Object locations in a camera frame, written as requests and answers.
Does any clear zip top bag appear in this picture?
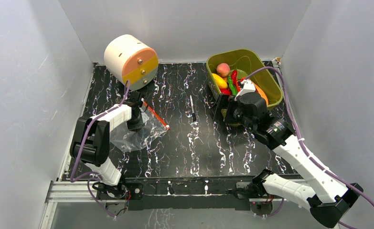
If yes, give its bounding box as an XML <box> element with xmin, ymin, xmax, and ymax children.
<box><xmin>110</xmin><ymin>102</ymin><xmax>170</xmax><ymax>153</ymax></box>

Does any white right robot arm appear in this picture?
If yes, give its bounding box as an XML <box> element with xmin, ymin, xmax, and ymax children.
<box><xmin>213</xmin><ymin>92</ymin><xmax>359</xmax><ymax>229</ymax></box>

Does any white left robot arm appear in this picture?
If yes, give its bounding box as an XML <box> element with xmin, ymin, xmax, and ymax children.
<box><xmin>69</xmin><ymin>91</ymin><xmax>144</xmax><ymax>198</ymax></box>

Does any red bell pepper toy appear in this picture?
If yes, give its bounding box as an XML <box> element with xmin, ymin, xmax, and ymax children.
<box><xmin>220</xmin><ymin>88</ymin><xmax>232</xmax><ymax>95</ymax></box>

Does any orange brown papaya slice toy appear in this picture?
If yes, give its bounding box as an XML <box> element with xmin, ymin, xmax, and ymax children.
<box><xmin>255</xmin><ymin>84</ymin><xmax>269</xmax><ymax>106</ymax></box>

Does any yellow mango toy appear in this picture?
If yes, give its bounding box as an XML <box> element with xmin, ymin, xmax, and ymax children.
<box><xmin>212</xmin><ymin>73</ymin><xmax>228</xmax><ymax>89</ymax></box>

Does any green chili pepper toy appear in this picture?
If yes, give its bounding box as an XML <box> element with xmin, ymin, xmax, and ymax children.
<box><xmin>227</xmin><ymin>76</ymin><xmax>237</xmax><ymax>95</ymax></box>

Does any red chili pepper toy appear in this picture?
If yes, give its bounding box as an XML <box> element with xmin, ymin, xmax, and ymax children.
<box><xmin>231</xmin><ymin>70</ymin><xmax>237</xmax><ymax>85</ymax></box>

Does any black and white pen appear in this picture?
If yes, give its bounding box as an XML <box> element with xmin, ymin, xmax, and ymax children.
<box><xmin>190</xmin><ymin>95</ymin><xmax>196</xmax><ymax>123</ymax></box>

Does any pink peach toy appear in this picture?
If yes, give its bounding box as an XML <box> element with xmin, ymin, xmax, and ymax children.
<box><xmin>216</xmin><ymin>63</ymin><xmax>231</xmax><ymax>78</ymax></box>

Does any round white drawer cabinet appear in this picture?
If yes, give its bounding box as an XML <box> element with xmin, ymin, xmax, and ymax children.
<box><xmin>104</xmin><ymin>34</ymin><xmax>159</xmax><ymax>90</ymax></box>

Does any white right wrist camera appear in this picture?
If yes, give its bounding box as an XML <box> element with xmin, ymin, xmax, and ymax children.
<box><xmin>235</xmin><ymin>79</ymin><xmax>256</xmax><ymax>101</ymax></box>

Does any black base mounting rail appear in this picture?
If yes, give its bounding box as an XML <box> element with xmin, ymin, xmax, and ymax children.
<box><xmin>93</xmin><ymin>174</ymin><xmax>308</xmax><ymax>212</ymax></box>

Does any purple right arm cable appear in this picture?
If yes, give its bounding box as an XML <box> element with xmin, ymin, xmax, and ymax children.
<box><xmin>244</xmin><ymin>65</ymin><xmax>374</xmax><ymax>229</ymax></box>

